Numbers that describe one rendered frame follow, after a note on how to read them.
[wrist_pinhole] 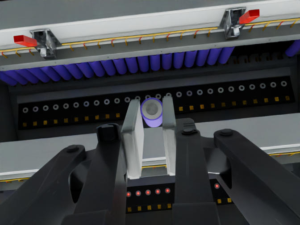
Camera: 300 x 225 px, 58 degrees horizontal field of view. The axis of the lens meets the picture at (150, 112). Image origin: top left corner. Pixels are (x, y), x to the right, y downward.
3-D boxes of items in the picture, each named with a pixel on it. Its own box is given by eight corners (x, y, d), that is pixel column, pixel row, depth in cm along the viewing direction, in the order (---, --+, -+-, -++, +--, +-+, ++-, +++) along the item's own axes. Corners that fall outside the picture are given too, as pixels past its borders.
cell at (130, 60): (127, 64, 50) (122, 48, 44) (137, 63, 50) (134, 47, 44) (128, 73, 50) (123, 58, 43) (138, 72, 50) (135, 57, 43)
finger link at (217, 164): (178, 151, 13) (242, 146, 13) (174, 118, 18) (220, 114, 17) (181, 179, 13) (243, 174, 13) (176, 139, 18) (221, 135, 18)
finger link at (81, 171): (123, 185, 13) (64, 191, 14) (131, 144, 18) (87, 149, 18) (119, 158, 13) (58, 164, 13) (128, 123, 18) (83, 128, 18)
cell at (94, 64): (95, 68, 50) (85, 52, 44) (105, 67, 50) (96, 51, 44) (95, 77, 50) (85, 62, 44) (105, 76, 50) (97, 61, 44)
